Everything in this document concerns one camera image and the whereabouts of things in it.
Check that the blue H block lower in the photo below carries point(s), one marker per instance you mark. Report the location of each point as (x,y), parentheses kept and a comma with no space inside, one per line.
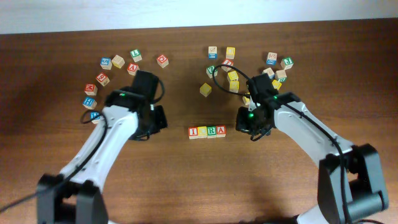
(95,117)

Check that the yellow block middle lower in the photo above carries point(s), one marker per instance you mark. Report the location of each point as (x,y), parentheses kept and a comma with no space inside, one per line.
(234,86)

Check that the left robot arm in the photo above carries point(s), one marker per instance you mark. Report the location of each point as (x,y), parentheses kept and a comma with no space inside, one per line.
(75,194)

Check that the green J block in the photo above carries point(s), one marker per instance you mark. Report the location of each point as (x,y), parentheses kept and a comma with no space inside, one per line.
(287,63)

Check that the blue X block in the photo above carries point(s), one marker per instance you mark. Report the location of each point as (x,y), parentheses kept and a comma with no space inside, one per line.
(271,58)

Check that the red i block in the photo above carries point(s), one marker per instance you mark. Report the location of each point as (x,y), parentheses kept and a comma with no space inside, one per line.
(226,65)
(193,132)

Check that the yellow O block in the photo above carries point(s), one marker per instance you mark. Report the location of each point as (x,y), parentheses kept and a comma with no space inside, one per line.
(205,89)

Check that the red a block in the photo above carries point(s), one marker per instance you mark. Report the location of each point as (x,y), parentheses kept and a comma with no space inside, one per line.
(132,69)
(220,131)

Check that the blue 5 block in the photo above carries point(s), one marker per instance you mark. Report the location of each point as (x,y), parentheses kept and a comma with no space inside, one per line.
(106,63)

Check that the red M block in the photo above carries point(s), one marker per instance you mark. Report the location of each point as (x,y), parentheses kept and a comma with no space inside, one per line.
(91,89)

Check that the green R block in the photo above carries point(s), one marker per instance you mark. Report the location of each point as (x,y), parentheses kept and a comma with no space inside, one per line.
(211,132)

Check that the wooden yellow-sided K block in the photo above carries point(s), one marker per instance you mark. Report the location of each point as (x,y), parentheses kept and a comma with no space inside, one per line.
(118,61)

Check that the green L block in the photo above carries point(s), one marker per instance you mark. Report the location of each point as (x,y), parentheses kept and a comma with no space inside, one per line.
(136,55)

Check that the red 6 block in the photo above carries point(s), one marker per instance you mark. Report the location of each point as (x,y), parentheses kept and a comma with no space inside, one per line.
(103,79)

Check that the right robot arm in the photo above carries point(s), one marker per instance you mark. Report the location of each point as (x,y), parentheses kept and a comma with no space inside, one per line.
(351,185)

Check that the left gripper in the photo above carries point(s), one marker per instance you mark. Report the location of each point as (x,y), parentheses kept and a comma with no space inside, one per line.
(161,122)

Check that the yellow block right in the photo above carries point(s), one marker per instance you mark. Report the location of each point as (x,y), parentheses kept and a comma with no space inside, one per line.
(276,84)

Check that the blue-sided wooden block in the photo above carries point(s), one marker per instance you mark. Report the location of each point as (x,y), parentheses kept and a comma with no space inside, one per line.
(269,72)

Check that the yellow block middle upper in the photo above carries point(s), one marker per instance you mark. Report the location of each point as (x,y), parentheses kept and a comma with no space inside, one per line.
(232,76)

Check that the yellow block top row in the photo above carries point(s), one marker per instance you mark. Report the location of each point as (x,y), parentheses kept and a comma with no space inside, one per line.
(230,53)

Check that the blue h block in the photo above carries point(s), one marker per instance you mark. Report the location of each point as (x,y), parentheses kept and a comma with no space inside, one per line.
(95,117)
(89,103)

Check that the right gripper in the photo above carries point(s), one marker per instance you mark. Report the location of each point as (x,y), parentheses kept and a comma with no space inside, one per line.
(242,125)

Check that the blue-sided picture block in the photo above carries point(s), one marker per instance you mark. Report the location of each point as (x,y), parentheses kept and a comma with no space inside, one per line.
(212,52)

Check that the green Z block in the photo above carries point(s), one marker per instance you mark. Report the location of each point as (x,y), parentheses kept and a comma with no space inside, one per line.
(211,71)

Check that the red C block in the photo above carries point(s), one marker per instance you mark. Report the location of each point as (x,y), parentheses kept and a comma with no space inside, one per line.
(162,61)

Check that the blue H block upper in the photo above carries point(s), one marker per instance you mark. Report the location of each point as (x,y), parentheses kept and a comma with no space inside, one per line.
(89,103)

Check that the yellow C block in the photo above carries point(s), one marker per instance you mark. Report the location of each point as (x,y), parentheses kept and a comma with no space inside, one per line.
(202,132)

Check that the yellow umbrella block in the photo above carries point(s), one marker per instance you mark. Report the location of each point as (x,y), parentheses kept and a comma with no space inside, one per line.
(246,99)

